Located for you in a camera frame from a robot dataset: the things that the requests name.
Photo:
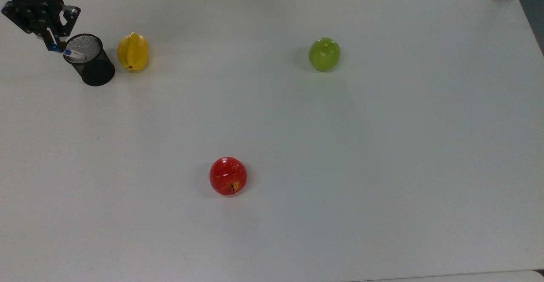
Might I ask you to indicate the green plastic apple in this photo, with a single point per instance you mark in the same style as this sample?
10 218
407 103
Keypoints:
324 54

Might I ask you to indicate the blue marker pen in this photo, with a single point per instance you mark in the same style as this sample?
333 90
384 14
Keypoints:
70 53

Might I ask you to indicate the black mesh pen holder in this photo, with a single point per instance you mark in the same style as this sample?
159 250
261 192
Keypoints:
94 67

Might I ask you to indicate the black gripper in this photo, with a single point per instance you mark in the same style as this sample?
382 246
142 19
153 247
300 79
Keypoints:
36 18

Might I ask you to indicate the yellow plastic starfruit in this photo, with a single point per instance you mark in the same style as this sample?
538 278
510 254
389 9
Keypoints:
133 52

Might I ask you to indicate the red plastic apple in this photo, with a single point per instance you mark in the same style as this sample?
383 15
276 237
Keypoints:
228 176

